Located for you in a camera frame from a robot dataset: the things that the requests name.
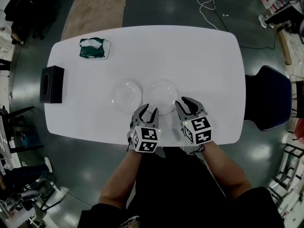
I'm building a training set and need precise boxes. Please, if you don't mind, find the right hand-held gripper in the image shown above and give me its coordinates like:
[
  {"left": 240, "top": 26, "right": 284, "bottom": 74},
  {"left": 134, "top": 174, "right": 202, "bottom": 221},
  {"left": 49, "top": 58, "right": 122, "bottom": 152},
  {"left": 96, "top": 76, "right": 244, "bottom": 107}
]
[{"left": 174, "top": 96, "right": 212, "bottom": 145}]

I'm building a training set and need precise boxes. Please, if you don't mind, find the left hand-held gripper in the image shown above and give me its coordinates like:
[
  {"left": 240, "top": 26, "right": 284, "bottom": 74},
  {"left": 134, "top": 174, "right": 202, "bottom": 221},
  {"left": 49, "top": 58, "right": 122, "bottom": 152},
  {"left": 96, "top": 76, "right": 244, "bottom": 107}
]
[{"left": 127, "top": 103, "right": 162, "bottom": 154}]

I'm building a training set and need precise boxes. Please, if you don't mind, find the plain white plate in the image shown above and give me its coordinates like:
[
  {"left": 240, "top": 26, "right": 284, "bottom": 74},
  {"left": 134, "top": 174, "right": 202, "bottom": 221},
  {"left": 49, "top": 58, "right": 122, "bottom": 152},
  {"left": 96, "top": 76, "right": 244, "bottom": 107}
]
[
  {"left": 112, "top": 79, "right": 143, "bottom": 115},
  {"left": 142, "top": 79, "right": 179, "bottom": 116}
]

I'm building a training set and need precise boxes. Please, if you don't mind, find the person's left forearm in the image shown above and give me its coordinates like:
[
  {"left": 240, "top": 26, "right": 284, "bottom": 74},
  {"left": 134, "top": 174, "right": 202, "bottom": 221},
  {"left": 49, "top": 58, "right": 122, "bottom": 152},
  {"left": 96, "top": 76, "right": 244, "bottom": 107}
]
[{"left": 98, "top": 150, "right": 143, "bottom": 210}]

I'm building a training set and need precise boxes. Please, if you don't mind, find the person's right forearm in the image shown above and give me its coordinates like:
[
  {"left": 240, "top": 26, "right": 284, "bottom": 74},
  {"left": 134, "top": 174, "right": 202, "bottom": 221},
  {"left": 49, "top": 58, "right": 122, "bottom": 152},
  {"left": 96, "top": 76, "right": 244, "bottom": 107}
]
[{"left": 200, "top": 141, "right": 253, "bottom": 202}]

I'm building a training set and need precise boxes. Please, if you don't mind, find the dark blue chair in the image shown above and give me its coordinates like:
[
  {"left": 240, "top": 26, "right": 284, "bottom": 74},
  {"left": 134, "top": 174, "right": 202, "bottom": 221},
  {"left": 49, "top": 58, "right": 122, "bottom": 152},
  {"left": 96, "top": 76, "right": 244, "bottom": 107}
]
[{"left": 244, "top": 65, "right": 293, "bottom": 132}]

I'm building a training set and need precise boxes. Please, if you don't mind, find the person's black clothing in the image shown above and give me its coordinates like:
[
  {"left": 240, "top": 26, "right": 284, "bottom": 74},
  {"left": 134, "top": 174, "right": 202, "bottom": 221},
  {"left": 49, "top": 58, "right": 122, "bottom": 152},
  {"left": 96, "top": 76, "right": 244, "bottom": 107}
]
[{"left": 77, "top": 146, "right": 286, "bottom": 228}]

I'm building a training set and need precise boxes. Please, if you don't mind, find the green tissue packet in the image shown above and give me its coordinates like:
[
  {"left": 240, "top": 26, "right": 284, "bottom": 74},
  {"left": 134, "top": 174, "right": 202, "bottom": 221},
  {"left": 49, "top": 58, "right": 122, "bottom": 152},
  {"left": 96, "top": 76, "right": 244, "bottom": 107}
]
[{"left": 79, "top": 37, "right": 113, "bottom": 60}]

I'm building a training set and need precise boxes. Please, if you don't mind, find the black leather tissue box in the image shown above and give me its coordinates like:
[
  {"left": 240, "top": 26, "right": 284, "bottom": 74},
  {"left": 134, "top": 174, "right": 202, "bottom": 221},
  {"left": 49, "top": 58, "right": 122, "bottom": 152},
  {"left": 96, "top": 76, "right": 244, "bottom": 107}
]
[{"left": 39, "top": 65, "right": 65, "bottom": 104}]

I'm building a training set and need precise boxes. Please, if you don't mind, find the red bag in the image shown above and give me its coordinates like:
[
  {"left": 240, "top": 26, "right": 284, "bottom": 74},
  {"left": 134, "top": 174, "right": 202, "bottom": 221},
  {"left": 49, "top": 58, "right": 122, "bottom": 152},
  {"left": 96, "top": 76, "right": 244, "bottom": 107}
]
[{"left": 295, "top": 119, "right": 304, "bottom": 143}]

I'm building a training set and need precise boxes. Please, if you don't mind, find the wooden plank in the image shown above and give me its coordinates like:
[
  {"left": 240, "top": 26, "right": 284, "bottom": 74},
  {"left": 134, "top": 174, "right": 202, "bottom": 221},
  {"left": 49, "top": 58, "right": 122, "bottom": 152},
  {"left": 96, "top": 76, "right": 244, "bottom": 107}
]
[{"left": 277, "top": 29, "right": 293, "bottom": 66}]

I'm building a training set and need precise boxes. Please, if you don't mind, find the brown floor rug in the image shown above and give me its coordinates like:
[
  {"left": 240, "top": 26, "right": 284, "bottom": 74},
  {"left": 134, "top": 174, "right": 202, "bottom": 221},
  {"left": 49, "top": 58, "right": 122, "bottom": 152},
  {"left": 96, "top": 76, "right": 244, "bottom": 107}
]
[{"left": 61, "top": 0, "right": 129, "bottom": 41}]

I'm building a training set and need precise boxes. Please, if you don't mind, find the black office chair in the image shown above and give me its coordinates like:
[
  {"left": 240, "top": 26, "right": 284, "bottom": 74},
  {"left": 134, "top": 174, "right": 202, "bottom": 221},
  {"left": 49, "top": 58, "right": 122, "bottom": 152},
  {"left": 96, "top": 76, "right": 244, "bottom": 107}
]
[{"left": 4, "top": 0, "right": 57, "bottom": 45}]

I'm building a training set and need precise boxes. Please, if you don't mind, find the dark floor cable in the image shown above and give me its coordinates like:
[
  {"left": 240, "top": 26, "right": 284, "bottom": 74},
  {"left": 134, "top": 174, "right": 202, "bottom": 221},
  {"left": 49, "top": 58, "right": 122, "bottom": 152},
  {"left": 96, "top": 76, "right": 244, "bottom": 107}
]
[{"left": 213, "top": 8, "right": 276, "bottom": 51}]

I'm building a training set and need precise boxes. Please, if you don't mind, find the white floor cable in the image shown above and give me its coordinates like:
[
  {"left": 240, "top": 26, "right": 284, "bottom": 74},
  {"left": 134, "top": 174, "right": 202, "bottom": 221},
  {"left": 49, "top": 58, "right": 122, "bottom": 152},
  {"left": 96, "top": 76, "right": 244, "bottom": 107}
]
[{"left": 195, "top": 0, "right": 233, "bottom": 31}]

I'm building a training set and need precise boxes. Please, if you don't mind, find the metal frame rack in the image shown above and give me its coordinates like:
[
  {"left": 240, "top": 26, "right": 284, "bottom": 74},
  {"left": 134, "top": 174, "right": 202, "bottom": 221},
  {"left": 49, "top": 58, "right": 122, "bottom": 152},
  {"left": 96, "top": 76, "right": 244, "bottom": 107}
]
[{"left": 268, "top": 136, "right": 304, "bottom": 214}]

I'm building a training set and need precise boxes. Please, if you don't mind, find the black frame chair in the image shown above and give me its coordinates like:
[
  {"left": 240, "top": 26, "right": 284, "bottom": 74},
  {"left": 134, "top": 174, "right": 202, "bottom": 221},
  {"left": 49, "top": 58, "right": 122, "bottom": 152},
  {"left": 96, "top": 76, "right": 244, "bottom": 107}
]
[{"left": 0, "top": 105, "right": 45, "bottom": 154}]

